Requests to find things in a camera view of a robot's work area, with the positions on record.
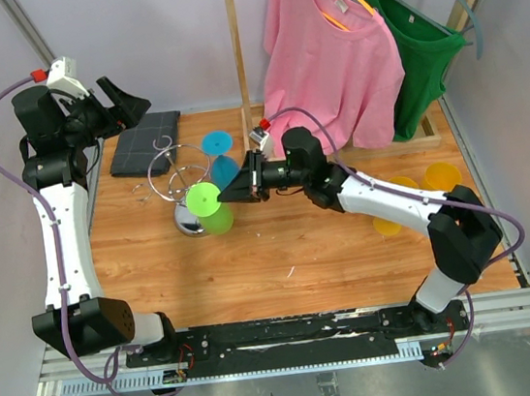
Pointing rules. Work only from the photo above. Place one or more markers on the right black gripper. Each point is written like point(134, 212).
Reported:
point(249, 184)

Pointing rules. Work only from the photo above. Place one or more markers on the green wine glass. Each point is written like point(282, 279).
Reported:
point(202, 200)

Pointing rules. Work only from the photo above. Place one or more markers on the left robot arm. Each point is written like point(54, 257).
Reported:
point(79, 319)

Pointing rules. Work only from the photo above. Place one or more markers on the wooden clothes rack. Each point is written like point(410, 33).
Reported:
point(430, 135)

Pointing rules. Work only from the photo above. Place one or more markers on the blue wine glass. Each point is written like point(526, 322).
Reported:
point(224, 168)

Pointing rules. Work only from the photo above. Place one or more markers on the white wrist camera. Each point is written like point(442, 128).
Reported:
point(261, 138)
point(62, 75)

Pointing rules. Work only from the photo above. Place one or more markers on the pink t-shirt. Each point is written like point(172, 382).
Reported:
point(334, 69)

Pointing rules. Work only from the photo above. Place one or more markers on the aluminium frame post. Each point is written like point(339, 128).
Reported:
point(28, 30)

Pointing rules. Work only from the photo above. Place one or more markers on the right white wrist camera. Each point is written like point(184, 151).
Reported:
point(261, 138)

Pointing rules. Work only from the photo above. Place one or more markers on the green t-shirt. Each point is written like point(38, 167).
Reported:
point(426, 49)

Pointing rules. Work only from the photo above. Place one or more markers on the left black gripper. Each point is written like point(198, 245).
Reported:
point(129, 108)

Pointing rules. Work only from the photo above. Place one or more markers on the dark grey folded cloth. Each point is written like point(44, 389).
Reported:
point(137, 147)

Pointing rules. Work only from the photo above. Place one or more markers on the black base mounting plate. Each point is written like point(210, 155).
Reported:
point(258, 347)

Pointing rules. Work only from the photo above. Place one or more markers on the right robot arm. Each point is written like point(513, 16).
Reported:
point(462, 234)

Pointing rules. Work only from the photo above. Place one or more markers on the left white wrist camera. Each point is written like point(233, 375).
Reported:
point(62, 75)

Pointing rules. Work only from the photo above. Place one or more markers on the chrome wine glass rack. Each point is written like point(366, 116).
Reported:
point(183, 178)

